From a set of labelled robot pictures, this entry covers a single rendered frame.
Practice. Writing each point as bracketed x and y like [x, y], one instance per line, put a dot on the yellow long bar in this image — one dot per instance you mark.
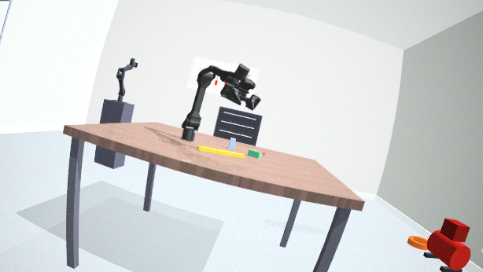
[218, 151]

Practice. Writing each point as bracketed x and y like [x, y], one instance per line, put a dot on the mint green rectangular bar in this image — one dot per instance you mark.
[254, 154]

